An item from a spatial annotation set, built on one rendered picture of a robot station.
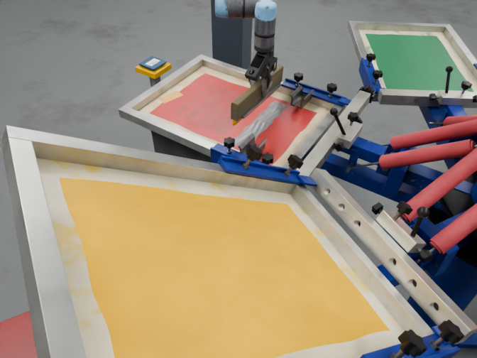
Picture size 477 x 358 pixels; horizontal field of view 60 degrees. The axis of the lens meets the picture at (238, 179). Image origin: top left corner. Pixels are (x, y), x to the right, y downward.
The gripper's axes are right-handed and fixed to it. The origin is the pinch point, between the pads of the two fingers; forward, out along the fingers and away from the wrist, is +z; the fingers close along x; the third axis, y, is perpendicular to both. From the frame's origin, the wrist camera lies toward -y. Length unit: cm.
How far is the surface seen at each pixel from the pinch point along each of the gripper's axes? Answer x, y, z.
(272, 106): -0.6, 12.7, 13.2
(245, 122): 3.5, -3.1, 13.6
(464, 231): -84, -34, -6
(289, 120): -11.3, 8.6, 13.6
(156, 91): 47.0, -9.4, 10.8
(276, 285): -53, -84, -20
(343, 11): 91, 362, 110
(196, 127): 18.8, -17.5, 13.6
